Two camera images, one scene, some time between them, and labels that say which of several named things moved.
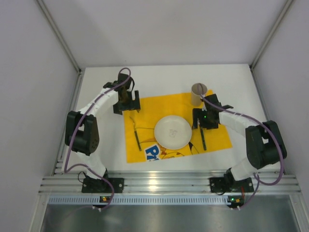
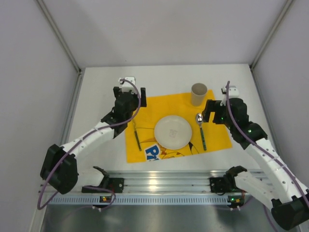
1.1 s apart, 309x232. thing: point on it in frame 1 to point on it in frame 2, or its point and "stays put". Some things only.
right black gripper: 205,120 to 211,109
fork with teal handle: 135,134 stays put
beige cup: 197,90 stays put
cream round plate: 173,132 stays put
